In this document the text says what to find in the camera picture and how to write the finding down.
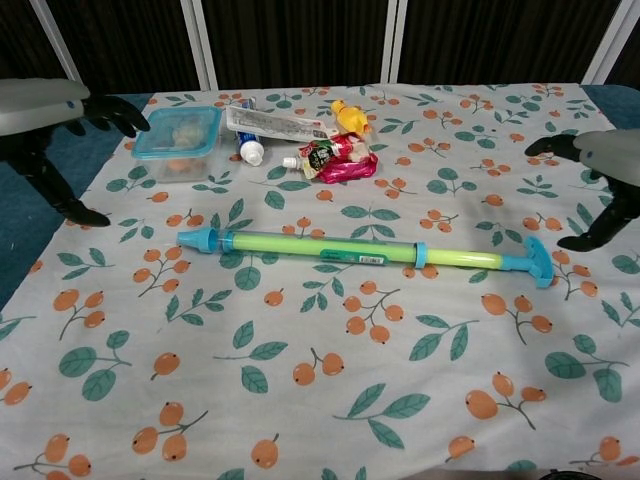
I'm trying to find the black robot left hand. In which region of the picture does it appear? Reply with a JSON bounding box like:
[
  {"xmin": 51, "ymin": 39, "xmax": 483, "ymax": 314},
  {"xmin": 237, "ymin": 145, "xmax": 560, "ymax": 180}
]
[{"xmin": 0, "ymin": 94, "xmax": 152, "ymax": 229}]

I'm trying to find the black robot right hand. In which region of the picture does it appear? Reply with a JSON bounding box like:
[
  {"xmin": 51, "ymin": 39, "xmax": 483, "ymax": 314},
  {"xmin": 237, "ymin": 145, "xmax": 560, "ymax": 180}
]
[{"xmin": 524, "ymin": 130, "xmax": 640, "ymax": 253}]

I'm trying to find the blue green water pump toy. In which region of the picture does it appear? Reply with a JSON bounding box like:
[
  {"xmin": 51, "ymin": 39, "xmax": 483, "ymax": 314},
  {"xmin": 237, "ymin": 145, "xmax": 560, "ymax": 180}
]
[{"xmin": 176, "ymin": 228, "xmax": 556, "ymax": 290}]

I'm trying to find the clear container with blue lid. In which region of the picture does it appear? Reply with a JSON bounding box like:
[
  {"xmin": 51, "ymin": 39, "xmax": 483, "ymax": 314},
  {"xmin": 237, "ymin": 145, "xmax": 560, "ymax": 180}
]
[{"xmin": 131, "ymin": 105, "xmax": 224, "ymax": 184}]

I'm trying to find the white blue toothpaste tube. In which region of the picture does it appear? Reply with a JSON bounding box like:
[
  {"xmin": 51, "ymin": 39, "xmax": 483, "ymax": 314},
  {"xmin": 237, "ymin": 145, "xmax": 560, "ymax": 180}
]
[{"xmin": 233, "ymin": 97, "xmax": 265, "ymax": 167}]

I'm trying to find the black round robot part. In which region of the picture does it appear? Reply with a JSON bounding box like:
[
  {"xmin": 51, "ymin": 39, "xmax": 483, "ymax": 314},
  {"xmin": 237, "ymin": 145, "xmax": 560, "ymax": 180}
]
[{"xmin": 547, "ymin": 466, "xmax": 604, "ymax": 480}]

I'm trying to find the pink snack packet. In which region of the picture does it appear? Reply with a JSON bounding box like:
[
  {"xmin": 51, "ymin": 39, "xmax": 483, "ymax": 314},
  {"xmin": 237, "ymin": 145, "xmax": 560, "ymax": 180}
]
[{"xmin": 314, "ymin": 131, "xmax": 380, "ymax": 186}]

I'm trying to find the spouted drink pouch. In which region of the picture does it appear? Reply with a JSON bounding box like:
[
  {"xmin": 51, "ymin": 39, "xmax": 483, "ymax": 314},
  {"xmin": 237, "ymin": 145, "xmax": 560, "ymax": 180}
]
[{"xmin": 281, "ymin": 139, "xmax": 342, "ymax": 181}]

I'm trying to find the yellow duck toy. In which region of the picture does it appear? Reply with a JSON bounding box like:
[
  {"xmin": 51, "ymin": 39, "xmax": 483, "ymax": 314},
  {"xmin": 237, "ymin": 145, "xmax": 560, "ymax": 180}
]
[{"xmin": 330, "ymin": 98, "xmax": 376, "ymax": 137}]

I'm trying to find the fruit and leaf print tablecloth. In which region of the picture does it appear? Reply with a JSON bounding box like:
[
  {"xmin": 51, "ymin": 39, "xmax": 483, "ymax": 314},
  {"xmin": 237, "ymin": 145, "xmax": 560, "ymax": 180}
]
[{"xmin": 0, "ymin": 82, "xmax": 640, "ymax": 480}]

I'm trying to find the white slanted frame post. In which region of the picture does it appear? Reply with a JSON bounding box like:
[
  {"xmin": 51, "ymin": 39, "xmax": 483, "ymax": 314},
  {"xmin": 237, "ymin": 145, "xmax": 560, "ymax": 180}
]
[
  {"xmin": 28, "ymin": 0, "xmax": 90, "ymax": 97},
  {"xmin": 578, "ymin": 0, "xmax": 640, "ymax": 86}
]

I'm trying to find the white upright frame post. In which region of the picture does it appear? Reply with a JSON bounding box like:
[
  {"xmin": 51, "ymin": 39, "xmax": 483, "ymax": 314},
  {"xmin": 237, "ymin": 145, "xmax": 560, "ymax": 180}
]
[
  {"xmin": 378, "ymin": 0, "xmax": 410, "ymax": 85},
  {"xmin": 175, "ymin": 0, "xmax": 220, "ymax": 92}
]

